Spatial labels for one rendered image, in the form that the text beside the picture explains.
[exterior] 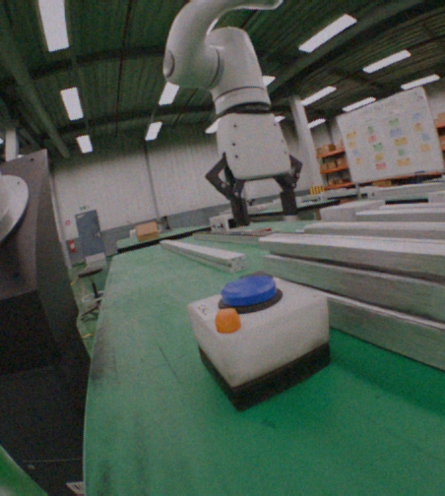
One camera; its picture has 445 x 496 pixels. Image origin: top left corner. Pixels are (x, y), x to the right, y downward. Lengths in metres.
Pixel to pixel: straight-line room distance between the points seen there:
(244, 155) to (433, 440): 0.36
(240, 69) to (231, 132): 0.10
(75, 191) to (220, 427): 11.45
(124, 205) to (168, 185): 2.09
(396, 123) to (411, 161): 0.50
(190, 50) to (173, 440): 0.40
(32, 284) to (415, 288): 0.35
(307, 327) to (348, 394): 0.06
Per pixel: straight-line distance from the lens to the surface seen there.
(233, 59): 0.41
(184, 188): 11.72
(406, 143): 3.39
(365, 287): 0.21
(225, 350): 0.15
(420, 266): 0.18
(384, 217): 0.42
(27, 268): 0.33
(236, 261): 0.54
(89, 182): 11.51
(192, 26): 0.37
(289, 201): 0.41
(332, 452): 0.15
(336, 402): 0.18
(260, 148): 0.38
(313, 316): 0.18
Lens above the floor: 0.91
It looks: 8 degrees down
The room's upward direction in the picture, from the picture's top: 12 degrees counter-clockwise
